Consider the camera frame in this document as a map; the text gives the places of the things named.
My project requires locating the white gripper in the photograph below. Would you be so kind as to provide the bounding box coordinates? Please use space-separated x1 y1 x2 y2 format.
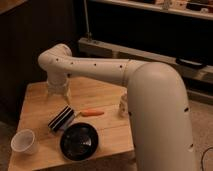
46 80 71 103

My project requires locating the black handle on shelf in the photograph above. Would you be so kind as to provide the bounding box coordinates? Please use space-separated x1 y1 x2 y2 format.
175 58 207 70

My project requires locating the long shelf rail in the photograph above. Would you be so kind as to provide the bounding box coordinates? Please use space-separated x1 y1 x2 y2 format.
78 37 213 84

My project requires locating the wooden table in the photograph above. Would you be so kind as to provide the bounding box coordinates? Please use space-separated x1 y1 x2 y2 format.
8 77 133 171

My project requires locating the black cable on floor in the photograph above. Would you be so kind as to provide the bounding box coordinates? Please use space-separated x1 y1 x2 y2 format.
199 146 213 171

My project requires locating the small white bottle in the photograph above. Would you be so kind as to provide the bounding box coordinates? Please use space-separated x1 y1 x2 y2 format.
119 93 128 117

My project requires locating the white paper cup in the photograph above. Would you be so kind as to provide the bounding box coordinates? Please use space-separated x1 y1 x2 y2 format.
11 129 38 155

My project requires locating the metal vertical pole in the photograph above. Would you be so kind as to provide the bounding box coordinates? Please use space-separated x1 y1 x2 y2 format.
83 0 92 41

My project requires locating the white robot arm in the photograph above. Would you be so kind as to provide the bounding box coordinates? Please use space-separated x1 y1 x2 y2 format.
38 44 197 171

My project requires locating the black round bowl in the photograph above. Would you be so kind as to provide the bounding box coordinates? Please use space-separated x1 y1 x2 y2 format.
60 122 99 161

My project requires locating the orange carrot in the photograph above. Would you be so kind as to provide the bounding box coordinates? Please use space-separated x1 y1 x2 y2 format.
80 110 104 117

